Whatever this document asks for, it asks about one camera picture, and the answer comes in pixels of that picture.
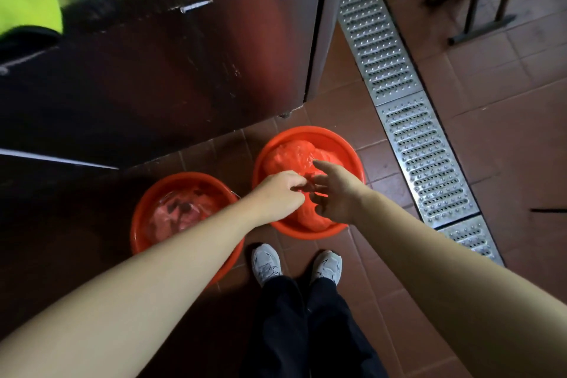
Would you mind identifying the person's right forearm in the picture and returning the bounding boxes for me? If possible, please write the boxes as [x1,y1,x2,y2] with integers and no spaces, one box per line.
[349,191,567,378]

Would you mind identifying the person's left hand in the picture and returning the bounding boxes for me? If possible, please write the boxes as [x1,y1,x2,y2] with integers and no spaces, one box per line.
[248,170,310,224]

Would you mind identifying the stainless steel cabinet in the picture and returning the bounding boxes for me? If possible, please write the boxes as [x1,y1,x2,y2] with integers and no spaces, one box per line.
[0,0,356,171]

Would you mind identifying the red plastic bag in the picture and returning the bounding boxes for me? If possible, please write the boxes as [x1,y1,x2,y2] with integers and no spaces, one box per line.
[261,139,351,232]

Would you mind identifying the person's white shoe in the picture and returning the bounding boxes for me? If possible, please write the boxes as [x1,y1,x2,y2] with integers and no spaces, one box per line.
[251,243,284,288]
[309,250,343,286]

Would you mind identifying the person's left forearm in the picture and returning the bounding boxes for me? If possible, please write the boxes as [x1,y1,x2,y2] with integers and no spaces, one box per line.
[0,193,258,378]

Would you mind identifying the perforated metal drain grate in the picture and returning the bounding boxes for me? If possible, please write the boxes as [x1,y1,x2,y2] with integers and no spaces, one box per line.
[376,90,481,230]
[438,214,506,268]
[338,0,424,107]

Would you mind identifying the red plastic basin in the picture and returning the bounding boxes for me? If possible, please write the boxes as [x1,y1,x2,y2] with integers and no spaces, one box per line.
[252,126,367,241]

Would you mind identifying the person's right white shoe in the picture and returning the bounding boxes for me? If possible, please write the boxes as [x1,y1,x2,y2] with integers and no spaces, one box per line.
[309,250,343,286]

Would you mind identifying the person's right hand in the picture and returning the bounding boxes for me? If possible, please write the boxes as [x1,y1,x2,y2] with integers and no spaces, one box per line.
[305,160,374,224]

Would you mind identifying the person's left white shoe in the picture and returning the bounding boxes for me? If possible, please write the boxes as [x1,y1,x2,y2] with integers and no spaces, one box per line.
[251,243,284,288]

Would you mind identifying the red plastic bucket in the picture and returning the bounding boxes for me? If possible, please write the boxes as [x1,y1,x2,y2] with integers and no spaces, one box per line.
[130,172,245,288]

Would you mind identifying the clear bag of meat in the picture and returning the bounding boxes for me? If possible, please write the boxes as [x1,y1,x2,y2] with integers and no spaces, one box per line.
[144,186,230,246]

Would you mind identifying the person's black trousers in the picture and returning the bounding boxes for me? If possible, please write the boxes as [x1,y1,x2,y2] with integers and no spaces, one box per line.
[240,275,390,378]

